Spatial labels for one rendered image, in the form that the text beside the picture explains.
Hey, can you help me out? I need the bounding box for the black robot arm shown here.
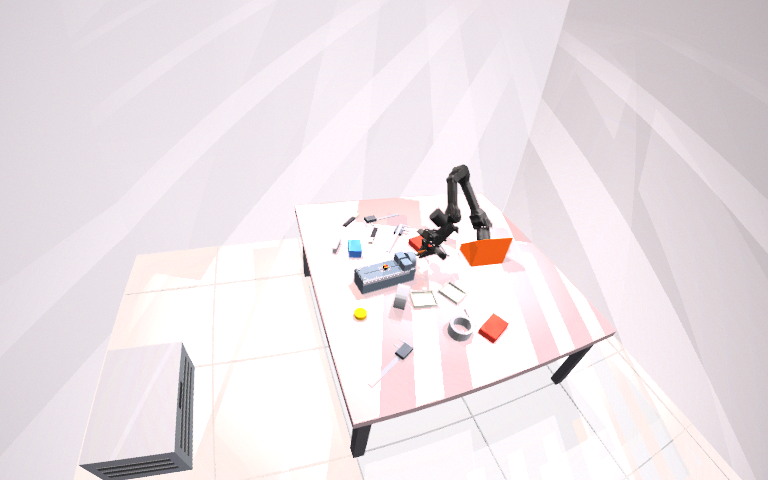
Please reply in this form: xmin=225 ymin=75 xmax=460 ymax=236
xmin=422 ymin=164 xmax=492 ymax=243

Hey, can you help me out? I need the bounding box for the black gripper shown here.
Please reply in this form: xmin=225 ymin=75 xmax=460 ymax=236
xmin=417 ymin=229 xmax=447 ymax=261

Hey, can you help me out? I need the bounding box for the blue block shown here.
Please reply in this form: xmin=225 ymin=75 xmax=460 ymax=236
xmin=348 ymin=240 xmax=362 ymax=258

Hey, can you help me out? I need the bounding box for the grey hollow cylinder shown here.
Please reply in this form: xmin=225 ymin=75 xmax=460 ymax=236
xmin=393 ymin=284 xmax=410 ymax=310
xmin=447 ymin=315 xmax=474 ymax=342

